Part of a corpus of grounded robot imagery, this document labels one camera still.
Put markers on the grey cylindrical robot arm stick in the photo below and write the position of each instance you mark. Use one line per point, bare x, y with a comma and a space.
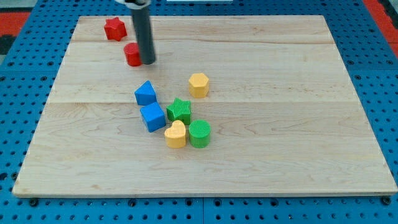
143, 31

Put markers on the yellow hexagon block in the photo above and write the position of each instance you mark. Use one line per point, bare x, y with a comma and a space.
198, 85

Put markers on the green cylinder block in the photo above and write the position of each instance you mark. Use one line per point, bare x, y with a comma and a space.
199, 133

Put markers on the green star block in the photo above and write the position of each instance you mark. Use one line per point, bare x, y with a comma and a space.
179, 110

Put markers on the yellow heart block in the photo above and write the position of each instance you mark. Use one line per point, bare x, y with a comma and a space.
175, 135

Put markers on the light wooden board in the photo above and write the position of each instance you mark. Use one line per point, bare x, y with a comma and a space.
285, 118

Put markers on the blue cube block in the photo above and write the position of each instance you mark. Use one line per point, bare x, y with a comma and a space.
153, 117

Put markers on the blue triangle block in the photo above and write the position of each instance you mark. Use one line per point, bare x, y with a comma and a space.
145, 94

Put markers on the red cylinder block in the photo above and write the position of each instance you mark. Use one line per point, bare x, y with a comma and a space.
132, 55

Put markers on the red star block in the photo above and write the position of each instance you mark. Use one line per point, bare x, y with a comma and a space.
115, 29

